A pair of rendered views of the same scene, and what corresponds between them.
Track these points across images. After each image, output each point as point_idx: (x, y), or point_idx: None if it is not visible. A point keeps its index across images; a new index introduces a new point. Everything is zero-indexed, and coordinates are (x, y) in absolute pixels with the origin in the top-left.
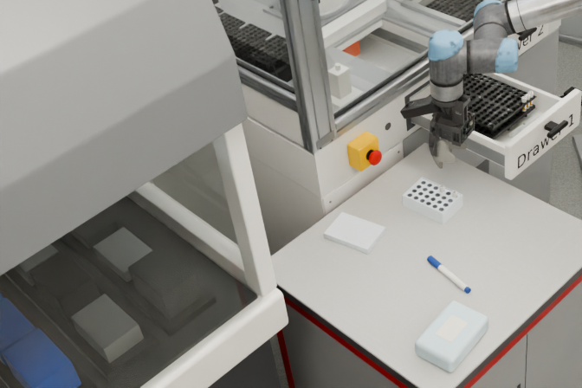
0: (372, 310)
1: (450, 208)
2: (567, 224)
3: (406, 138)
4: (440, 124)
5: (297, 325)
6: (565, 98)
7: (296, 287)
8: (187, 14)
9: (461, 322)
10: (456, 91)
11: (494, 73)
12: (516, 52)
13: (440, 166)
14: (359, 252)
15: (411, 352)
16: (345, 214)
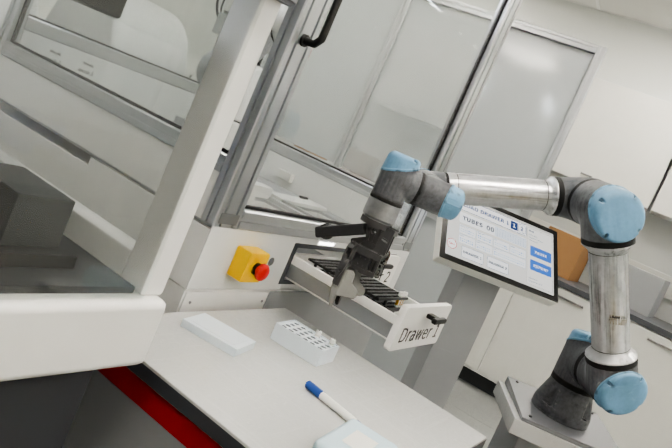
0: (243, 404)
1: (328, 351)
2: (440, 413)
3: (273, 291)
4: (360, 247)
5: (103, 418)
6: (441, 303)
7: None
8: None
9: (370, 440)
10: (394, 215)
11: (435, 212)
12: (464, 198)
13: (332, 302)
14: (223, 352)
15: None
16: (209, 315)
